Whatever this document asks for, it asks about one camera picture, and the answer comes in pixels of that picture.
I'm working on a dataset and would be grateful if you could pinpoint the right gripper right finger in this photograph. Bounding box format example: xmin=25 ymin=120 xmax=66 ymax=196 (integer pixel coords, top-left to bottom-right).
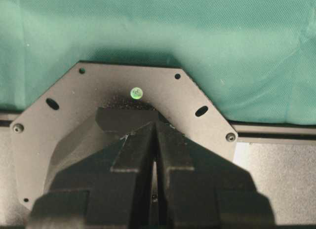
xmin=156 ymin=123 xmax=275 ymax=229

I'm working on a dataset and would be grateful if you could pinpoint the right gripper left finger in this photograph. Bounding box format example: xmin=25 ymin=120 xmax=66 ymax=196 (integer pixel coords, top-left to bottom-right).
xmin=27 ymin=123 xmax=156 ymax=229

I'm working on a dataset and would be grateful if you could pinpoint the green table cloth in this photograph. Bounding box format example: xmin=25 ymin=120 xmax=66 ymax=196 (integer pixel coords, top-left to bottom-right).
xmin=0 ymin=0 xmax=316 ymax=125

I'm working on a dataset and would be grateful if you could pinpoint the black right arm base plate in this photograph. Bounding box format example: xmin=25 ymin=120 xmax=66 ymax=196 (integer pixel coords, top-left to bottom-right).
xmin=11 ymin=62 xmax=238 ymax=209

